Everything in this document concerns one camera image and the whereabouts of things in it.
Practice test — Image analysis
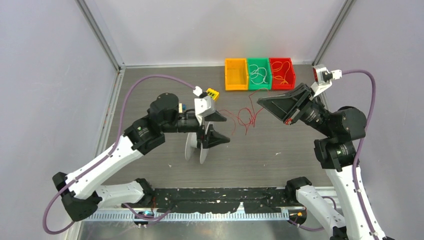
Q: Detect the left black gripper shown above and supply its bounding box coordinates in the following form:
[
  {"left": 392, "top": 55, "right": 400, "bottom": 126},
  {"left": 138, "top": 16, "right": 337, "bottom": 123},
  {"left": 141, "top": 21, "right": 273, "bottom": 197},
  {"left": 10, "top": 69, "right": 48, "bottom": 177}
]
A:
[{"left": 162, "top": 110, "right": 231, "bottom": 148}]

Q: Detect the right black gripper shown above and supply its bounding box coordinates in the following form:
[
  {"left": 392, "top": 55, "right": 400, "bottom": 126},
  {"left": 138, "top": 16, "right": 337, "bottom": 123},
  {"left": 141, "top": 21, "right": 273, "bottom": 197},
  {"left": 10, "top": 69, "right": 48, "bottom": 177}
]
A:
[{"left": 256, "top": 81, "right": 334, "bottom": 136}]

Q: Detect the grey cable spool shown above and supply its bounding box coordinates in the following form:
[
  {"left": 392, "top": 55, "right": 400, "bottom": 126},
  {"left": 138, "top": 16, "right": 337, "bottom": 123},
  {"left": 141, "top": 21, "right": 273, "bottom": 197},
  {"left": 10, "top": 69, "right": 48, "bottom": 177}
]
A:
[{"left": 184, "top": 121, "right": 214, "bottom": 164}]

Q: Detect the red wire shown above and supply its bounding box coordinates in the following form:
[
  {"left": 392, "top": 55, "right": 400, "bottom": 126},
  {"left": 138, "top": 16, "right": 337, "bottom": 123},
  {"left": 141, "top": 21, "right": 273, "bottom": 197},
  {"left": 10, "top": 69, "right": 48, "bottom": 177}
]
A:
[{"left": 218, "top": 87, "right": 270, "bottom": 137}]

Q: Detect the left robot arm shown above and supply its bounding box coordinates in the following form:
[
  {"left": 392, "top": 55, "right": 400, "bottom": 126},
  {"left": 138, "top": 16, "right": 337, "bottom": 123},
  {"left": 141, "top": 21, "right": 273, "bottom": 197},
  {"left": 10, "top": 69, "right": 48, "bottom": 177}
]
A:
[{"left": 52, "top": 92, "right": 230, "bottom": 222}]

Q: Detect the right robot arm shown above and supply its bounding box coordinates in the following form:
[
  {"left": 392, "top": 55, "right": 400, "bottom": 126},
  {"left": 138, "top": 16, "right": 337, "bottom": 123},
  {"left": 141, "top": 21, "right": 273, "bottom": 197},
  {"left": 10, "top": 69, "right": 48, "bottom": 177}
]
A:
[{"left": 257, "top": 84, "right": 388, "bottom": 240}]

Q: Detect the red bin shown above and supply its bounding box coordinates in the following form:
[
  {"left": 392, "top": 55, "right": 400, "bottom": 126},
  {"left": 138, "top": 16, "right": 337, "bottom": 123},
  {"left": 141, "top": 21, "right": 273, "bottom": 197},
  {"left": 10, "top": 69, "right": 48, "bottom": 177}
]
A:
[{"left": 269, "top": 57, "right": 296, "bottom": 91}]

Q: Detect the yellow toy brick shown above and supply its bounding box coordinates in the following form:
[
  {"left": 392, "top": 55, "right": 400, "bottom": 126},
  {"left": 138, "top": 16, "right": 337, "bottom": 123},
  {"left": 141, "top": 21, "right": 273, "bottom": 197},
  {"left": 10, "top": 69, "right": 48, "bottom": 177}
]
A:
[{"left": 206, "top": 88, "right": 220, "bottom": 102}]

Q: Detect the green bin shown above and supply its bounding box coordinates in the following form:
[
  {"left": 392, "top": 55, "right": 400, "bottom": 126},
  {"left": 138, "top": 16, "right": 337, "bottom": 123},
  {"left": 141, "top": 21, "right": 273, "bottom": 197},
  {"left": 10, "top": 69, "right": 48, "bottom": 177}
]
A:
[{"left": 247, "top": 58, "right": 273, "bottom": 91}]

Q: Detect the orange bin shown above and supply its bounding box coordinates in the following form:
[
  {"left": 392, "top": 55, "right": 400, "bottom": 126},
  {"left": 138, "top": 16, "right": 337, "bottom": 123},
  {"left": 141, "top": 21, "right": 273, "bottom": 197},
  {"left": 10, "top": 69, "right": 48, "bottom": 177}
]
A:
[{"left": 224, "top": 58, "right": 249, "bottom": 91}]

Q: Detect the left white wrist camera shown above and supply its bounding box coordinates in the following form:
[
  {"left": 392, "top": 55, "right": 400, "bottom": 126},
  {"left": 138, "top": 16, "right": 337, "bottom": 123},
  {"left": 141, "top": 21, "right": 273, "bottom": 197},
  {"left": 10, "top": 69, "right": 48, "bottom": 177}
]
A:
[{"left": 193, "top": 86, "right": 216, "bottom": 123}]

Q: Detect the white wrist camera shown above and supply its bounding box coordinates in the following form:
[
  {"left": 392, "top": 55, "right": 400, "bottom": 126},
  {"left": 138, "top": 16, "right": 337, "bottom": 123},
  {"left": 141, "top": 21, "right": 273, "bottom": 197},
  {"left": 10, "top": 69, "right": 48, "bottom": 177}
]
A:
[
  {"left": 193, "top": 86, "right": 216, "bottom": 123},
  {"left": 311, "top": 64, "right": 342, "bottom": 98}
]

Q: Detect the orange wire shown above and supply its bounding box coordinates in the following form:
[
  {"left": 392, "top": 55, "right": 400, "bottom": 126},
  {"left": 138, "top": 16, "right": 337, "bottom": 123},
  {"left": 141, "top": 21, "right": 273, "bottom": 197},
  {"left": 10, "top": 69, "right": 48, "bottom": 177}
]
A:
[{"left": 272, "top": 61, "right": 294, "bottom": 85}]

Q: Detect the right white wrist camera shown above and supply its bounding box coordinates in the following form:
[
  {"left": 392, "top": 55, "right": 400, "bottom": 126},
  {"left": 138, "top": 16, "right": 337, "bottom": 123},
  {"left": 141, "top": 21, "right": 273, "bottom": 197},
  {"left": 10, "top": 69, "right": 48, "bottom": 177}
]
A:
[{"left": 311, "top": 64, "right": 342, "bottom": 98}]

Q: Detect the white wire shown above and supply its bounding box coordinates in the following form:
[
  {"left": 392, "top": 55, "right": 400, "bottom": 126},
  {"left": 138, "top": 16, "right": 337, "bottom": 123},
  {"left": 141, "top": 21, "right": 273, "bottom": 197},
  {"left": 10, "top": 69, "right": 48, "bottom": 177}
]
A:
[{"left": 249, "top": 64, "right": 270, "bottom": 85}]

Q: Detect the right aluminium frame post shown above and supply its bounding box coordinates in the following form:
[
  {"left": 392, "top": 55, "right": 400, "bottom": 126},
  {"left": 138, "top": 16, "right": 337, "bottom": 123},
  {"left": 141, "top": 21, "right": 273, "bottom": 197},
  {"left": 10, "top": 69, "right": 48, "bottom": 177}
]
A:
[{"left": 312, "top": 0, "right": 356, "bottom": 66}]

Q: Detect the aluminium frame post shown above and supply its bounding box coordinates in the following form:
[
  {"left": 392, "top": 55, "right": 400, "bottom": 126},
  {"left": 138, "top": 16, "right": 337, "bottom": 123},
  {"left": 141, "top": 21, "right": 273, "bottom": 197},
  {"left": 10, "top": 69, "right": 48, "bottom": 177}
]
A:
[
  {"left": 312, "top": 0, "right": 356, "bottom": 66},
  {"left": 75, "top": 0, "right": 125, "bottom": 73}
]

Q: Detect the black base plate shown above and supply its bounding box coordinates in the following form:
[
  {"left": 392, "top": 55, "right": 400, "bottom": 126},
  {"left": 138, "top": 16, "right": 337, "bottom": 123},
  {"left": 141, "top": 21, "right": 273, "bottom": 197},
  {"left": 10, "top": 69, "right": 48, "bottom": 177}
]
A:
[{"left": 149, "top": 187, "right": 300, "bottom": 214}]

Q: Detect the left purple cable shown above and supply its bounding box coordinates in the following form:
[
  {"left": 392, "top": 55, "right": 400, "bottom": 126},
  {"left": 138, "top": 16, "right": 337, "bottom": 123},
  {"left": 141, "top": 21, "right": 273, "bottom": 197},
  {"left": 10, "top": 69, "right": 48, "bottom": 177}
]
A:
[{"left": 42, "top": 74, "right": 200, "bottom": 235}]

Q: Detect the slotted cable duct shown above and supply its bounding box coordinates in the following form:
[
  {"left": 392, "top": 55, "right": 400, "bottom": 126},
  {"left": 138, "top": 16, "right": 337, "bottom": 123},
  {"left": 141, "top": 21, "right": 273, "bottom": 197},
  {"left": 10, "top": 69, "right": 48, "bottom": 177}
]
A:
[{"left": 85, "top": 210, "right": 289, "bottom": 222}]

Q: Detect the left aluminium frame post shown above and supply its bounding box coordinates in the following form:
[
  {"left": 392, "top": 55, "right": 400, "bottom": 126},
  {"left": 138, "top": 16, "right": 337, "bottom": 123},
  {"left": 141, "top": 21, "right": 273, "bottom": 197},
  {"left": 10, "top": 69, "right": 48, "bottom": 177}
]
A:
[{"left": 75, "top": 0, "right": 125, "bottom": 73}]

